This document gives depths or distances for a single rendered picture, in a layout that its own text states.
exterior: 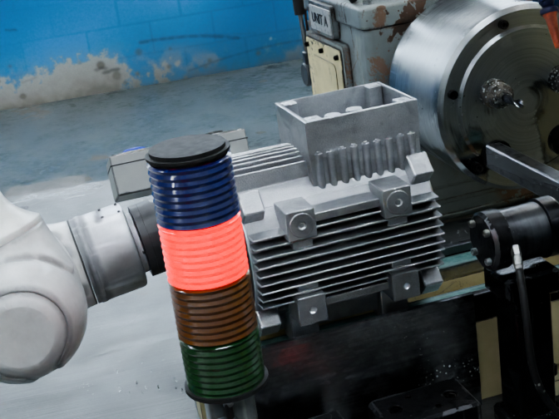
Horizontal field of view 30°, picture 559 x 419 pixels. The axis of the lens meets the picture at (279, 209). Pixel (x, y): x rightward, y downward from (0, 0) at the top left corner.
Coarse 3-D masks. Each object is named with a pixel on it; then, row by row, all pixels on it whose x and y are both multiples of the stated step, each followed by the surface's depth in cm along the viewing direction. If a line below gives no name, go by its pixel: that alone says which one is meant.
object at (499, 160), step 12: (492, 144) 125; (492, 156) 124; (504, 156) 121; (516, 156) 119; (528, 156) 119; (492, 168) 124; (504, 168) 121; (516, 168) 119; (528, 168) 116; (540, 168) 115; (552, 168) 114; (516, 180) 119; (528, 180) 116; (540, 180) 114; (552, 180) 111; (540, 192) 114; (552, 192) 112
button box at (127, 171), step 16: (240, 128) 128; (240, 144) 128; (112, 160) 124; (128, 160) 125; (144, 160) 125; (112, 176) 125; (128, 176) 125; (144, 176) 125; (112, 192) 130; (128, 192) 124; (144, 192) 126
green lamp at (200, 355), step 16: (256, 336) 77; (192, 352) 76; (208, 352) 75; (224, 352) 75; (240, 352) 75; (256, 352) 77; (192, 368) 76; (208, 368) 75; (224, 368) 75; (240, 368) 76; (256, 368) 77; (192, 384) 77; (208, 384) 76; (224, 384) 76; (240, 384) 76; (256, 384) 77
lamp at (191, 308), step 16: (176, 288) 74; (224, 288) 73; (240, 288) 74; (176, 304) 75; (192, 304) 74; (208, 304) 74; (224, 304) 74; (240, 304) 75; (176, 320) 76; (192, 320) 74; (208, 320) 74; (224, 320) 74; (240, 320) 75; (256, 320) 77; (192, 336) 75; (208, 336) 74; (224, 336) 74; (240, 336) 75
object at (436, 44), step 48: (480, 0) 141; (432, 48) 139; (480, 48) 134; (528, 48) 135; (432, 96) 136; (480, 96) 135; (528, 96) 137; (432, 144) 142; (480, 144) 137; (528, 144) 139
